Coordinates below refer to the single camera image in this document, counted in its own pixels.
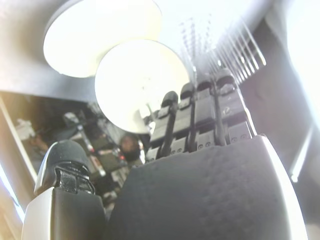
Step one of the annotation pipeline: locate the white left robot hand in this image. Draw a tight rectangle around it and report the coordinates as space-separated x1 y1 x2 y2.
21 67 310 240

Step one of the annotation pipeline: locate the white plate with ink print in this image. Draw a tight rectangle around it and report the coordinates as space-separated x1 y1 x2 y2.
94 38 190 135

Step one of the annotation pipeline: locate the plain white plate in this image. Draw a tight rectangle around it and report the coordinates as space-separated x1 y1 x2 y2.
42 0 163 78

